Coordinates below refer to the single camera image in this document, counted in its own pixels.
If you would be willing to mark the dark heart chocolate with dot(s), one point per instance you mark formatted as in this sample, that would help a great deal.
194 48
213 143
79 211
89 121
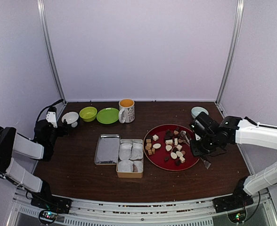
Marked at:
168 135

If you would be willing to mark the green plate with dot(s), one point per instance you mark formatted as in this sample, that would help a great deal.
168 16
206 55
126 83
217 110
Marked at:
108 115

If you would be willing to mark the tan tin box base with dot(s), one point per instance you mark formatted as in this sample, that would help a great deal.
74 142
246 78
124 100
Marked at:
130 162

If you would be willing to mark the red round tray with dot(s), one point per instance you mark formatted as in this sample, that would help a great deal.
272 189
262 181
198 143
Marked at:
173 157

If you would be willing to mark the pale blue bowl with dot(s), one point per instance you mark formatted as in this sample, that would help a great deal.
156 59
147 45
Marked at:
195 111

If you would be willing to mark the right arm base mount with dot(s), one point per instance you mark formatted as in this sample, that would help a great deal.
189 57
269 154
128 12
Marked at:
234 206

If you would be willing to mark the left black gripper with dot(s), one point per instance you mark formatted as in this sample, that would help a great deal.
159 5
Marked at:
61 132

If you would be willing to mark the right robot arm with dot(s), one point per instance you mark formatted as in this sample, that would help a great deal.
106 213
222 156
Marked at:
257 141

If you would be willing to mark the white mug orange inside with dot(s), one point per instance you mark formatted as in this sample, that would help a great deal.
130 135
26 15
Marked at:
126 111

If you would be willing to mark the green bowl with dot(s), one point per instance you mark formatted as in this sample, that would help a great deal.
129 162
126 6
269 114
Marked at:
88 114

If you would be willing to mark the white dark bowl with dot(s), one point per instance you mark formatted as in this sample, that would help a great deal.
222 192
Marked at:
72 119

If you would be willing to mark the metal tongs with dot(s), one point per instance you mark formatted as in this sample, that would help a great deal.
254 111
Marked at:
193 147

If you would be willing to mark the white square chocolate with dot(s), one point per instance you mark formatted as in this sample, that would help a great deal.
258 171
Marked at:
155 137

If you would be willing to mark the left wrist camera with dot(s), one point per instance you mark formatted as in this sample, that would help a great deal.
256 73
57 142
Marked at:
51 116

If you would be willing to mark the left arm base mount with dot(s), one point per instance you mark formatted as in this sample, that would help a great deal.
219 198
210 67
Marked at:
50 211

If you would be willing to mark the front aluminium rail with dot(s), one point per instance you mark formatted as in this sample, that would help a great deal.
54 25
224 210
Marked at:
200 212

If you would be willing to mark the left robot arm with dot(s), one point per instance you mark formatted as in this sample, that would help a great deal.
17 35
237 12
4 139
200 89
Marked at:
15 148

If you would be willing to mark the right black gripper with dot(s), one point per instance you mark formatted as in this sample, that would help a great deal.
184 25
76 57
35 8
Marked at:
196 151

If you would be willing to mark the left aluminium corner post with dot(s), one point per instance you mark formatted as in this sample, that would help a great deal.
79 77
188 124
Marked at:
50 54

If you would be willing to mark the bear print tin lid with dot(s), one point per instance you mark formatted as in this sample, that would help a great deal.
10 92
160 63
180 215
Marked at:
107 149

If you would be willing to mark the aluminium corner post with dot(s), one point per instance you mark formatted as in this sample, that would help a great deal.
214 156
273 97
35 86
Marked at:
50 54
232 49

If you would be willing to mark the white rectangular chocolate block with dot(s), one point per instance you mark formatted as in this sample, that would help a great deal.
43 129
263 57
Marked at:
168 142

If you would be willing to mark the right aluminium corner post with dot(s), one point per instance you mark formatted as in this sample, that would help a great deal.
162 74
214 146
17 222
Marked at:
232 49

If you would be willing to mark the white oval chocolate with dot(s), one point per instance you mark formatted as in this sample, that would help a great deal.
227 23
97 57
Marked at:
156 146

